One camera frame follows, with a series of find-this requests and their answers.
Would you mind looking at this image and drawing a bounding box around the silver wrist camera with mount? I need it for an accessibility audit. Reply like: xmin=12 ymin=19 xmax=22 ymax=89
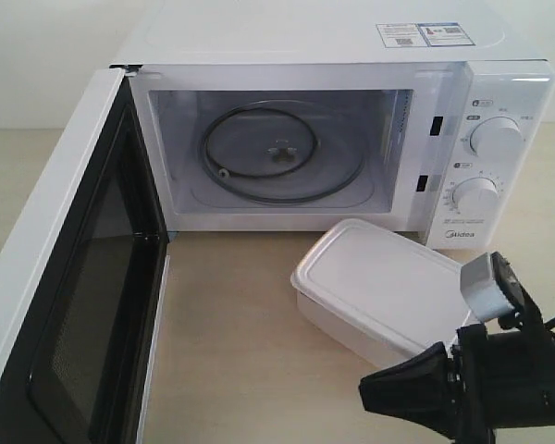
xmin=459 ymin=252 xmax=545 ymax=331

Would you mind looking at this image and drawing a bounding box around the white upper power knob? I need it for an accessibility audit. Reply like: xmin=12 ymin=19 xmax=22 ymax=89
xmin=470 ymin=117 xmax=524 ymax=160

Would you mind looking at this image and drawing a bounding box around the blue white warning sticker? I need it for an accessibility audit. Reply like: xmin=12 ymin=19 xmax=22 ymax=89
xmin=376 ymin=22 xmax=475 ymax=48

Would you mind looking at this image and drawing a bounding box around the white plastic food container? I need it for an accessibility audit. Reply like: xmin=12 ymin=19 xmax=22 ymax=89
xmin=290 ymin=219 xmax=476 ymax=368

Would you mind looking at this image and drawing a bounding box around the white microwave door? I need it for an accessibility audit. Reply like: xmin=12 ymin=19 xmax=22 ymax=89
xmin=0 ymin=68 xmax=168 ymax=443

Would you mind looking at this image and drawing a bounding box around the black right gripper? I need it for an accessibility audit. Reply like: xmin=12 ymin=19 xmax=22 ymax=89
xmin=359 ymin=327 xmax=555 ymax=443

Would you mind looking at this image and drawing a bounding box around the glass turntable plate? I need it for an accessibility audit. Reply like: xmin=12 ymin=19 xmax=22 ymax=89
xmin=198 ymin=99 xmax=367 ymax=205

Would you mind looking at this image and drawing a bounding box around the white Midea microwave oven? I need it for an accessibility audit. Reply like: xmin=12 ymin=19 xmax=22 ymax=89
xmin=112 ymin=1 xmax=555 ymax=249

